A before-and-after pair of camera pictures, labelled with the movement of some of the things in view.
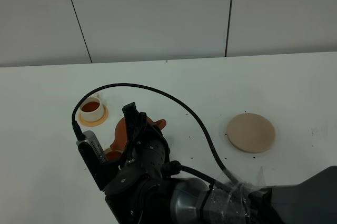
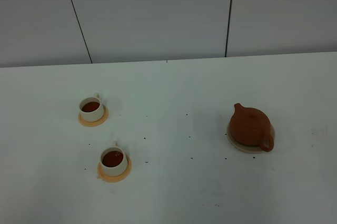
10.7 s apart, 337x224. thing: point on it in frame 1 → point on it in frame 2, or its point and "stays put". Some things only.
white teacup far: (91, 109) stays put
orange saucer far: (101, 120) stays put
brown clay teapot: (121, 134) → (251, 126)
